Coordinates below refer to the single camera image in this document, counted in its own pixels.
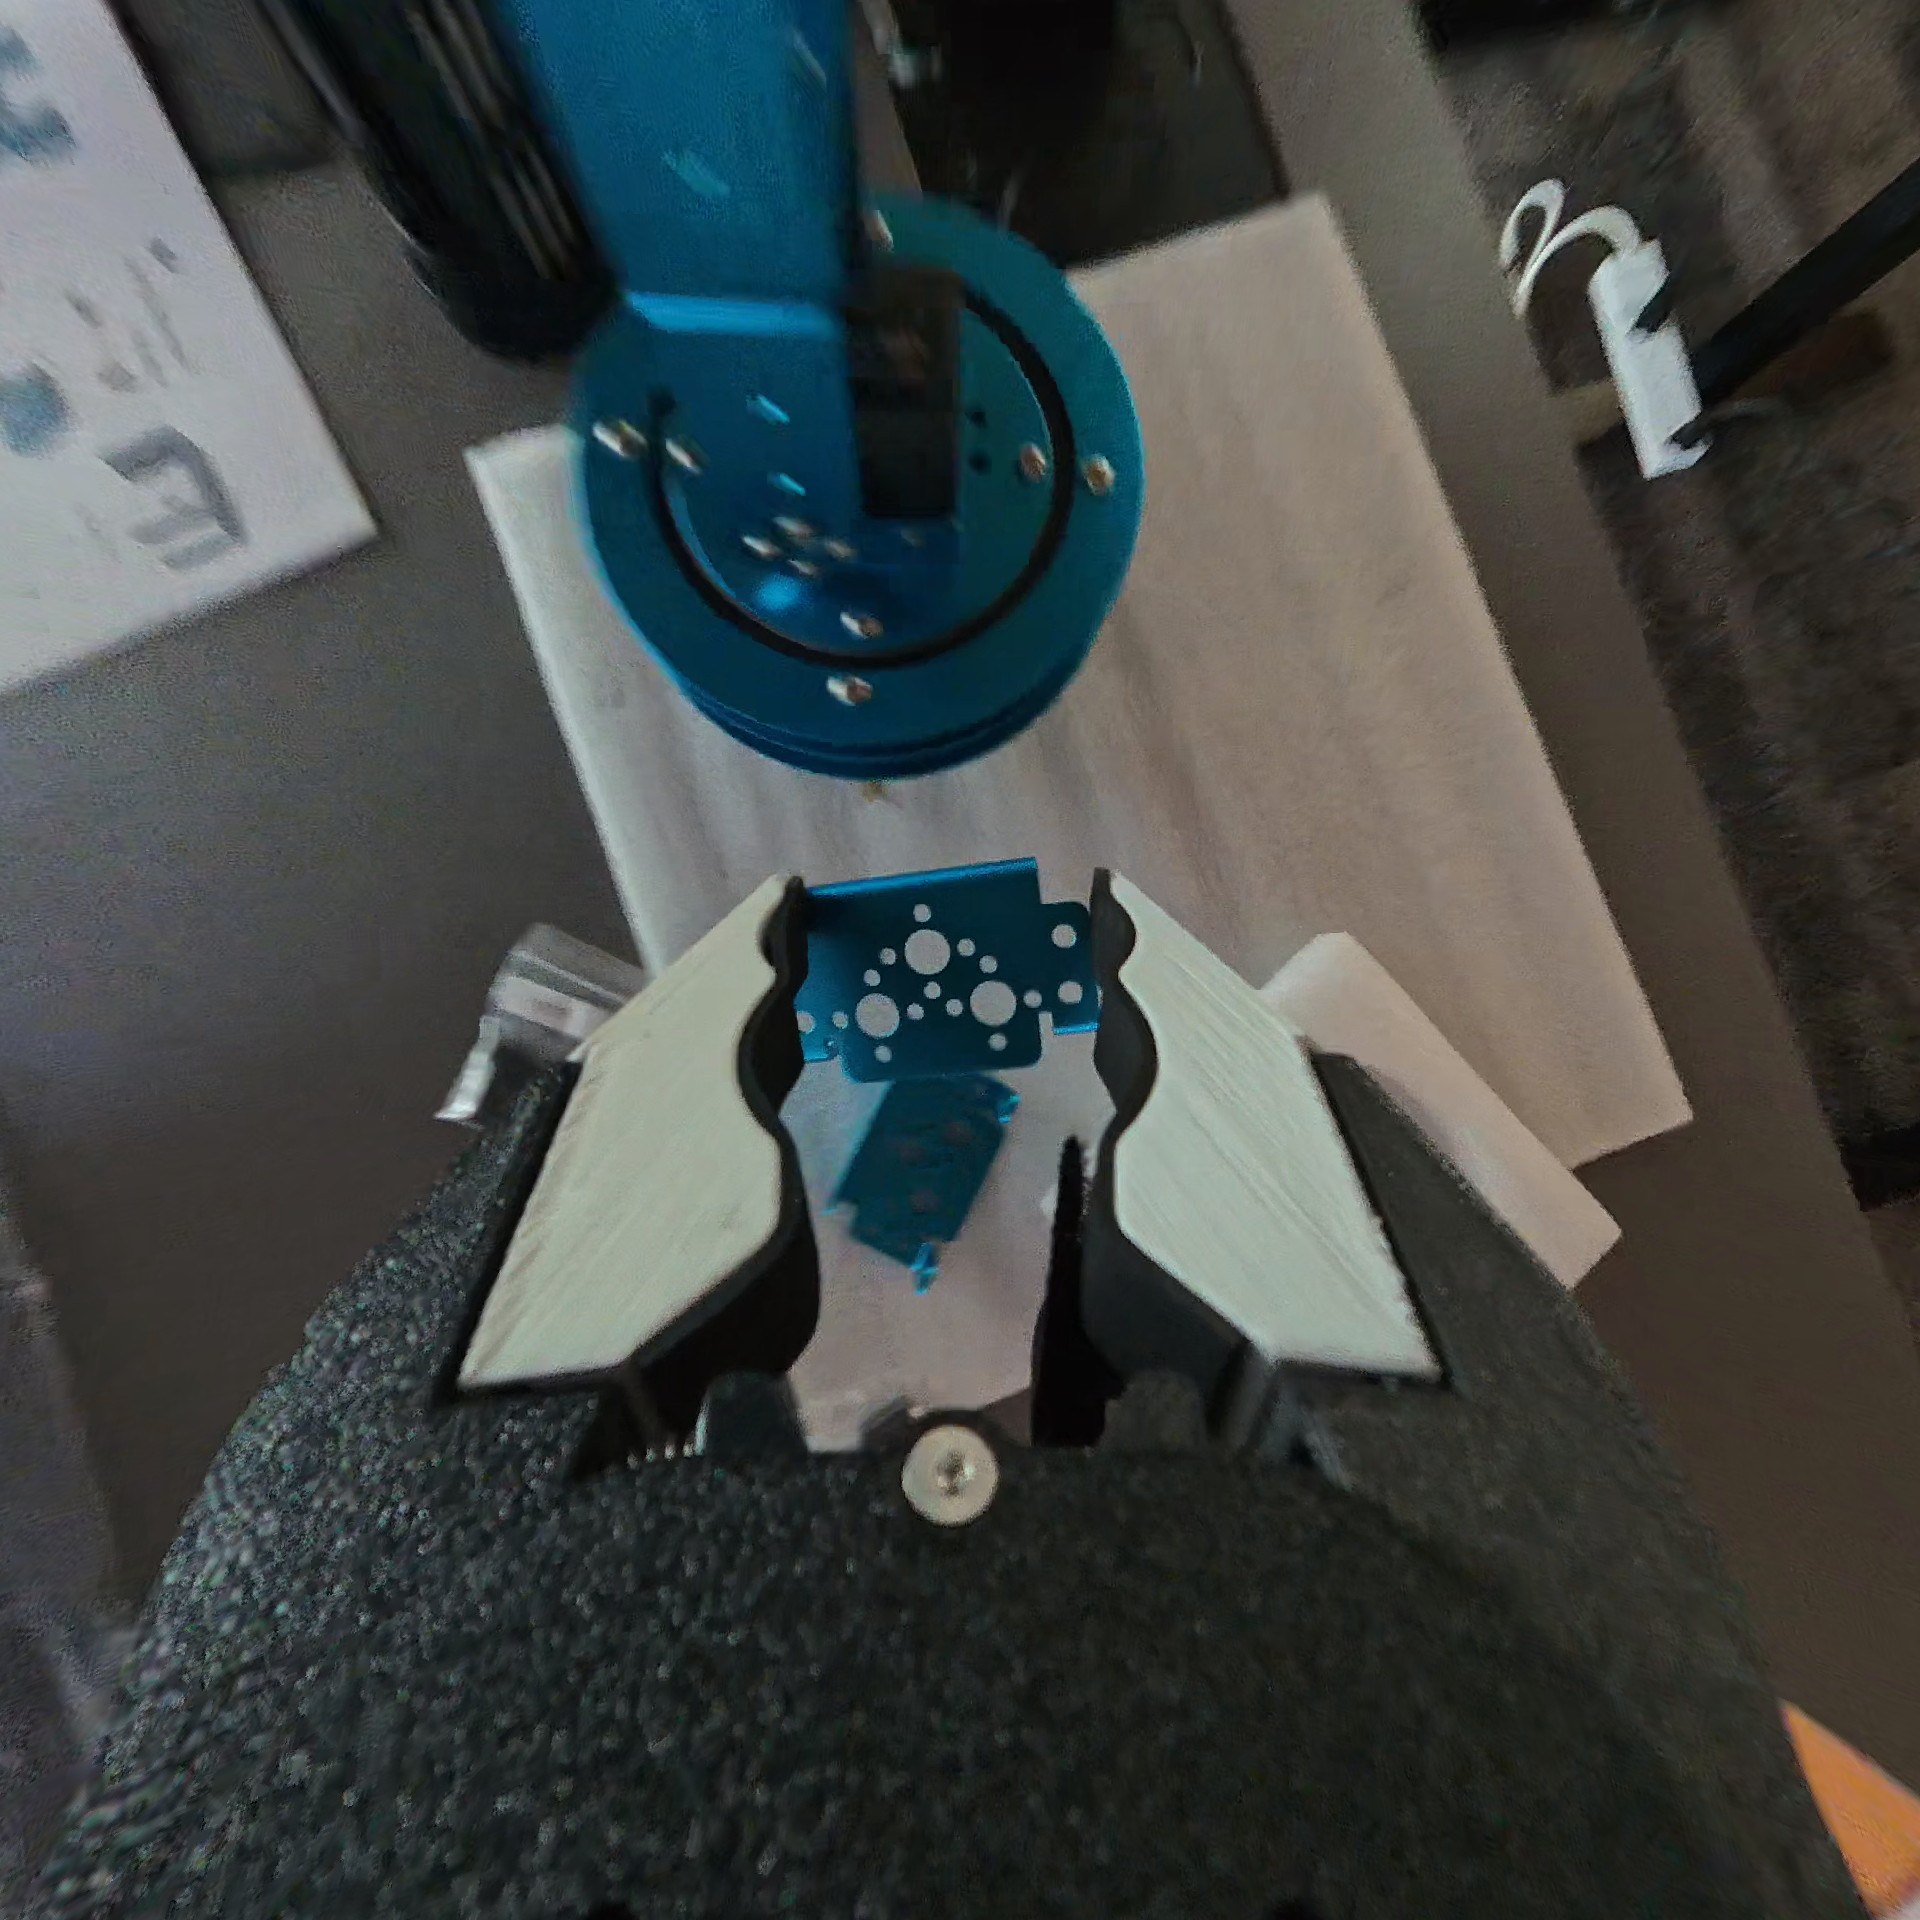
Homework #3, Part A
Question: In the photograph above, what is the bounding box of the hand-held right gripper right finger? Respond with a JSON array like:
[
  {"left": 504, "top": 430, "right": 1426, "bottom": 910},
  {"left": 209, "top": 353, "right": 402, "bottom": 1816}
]
[{"left": 1082, "top": 869, "right": 1444, "bottom": 1384}]

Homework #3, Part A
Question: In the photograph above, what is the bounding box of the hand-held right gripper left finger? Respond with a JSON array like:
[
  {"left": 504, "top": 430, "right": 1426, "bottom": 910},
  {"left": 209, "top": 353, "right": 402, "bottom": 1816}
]
[{"left": 454, "top": 875, "right": 821, "bottom": 1389}]

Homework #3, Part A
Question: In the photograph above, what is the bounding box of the blue toy robot arm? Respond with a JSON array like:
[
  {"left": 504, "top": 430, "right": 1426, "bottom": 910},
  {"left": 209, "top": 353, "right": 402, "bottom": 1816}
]
[{"left": 298, "top": 0, "right": 1147, "bottom": 785}]

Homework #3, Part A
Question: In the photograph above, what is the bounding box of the grey desk with wooden edge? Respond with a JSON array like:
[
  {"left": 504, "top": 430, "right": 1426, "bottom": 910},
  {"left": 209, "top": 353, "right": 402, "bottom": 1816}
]
[{"left": 0, "top": 0, "right": 1920, "bottom": 1920}]

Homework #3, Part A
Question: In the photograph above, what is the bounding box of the pile of small parts bags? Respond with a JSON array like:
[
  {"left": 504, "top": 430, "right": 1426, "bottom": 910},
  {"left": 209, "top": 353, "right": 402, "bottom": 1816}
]
[{"left": 433, "top": 925, "right": 649, "bottom": 1126}]

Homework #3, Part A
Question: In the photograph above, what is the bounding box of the white foam packing block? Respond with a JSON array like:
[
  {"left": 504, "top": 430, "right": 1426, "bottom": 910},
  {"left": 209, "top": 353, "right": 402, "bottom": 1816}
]
[{"left": 1260, "top": 928, "right": 1626, "bottom": 1291}]

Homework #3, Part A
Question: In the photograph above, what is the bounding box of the white foam sheet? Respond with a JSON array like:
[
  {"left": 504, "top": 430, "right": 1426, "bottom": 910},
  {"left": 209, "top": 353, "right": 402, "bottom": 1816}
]
[{"left": 465, "top": 193, "right": 1692, "bottom": 1405}]

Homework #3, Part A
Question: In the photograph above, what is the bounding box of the white power strip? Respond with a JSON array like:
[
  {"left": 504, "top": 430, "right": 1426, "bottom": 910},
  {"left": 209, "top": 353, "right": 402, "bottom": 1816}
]
[{"left": 1503, "top": 180, "right": 1711, "bottom": 485}]

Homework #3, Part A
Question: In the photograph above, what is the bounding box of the printed instruction manual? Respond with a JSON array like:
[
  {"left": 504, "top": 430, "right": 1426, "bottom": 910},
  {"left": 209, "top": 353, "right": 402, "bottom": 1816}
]
[{"left": 0, "top": 0, "right": 379, "bottom": 700}]

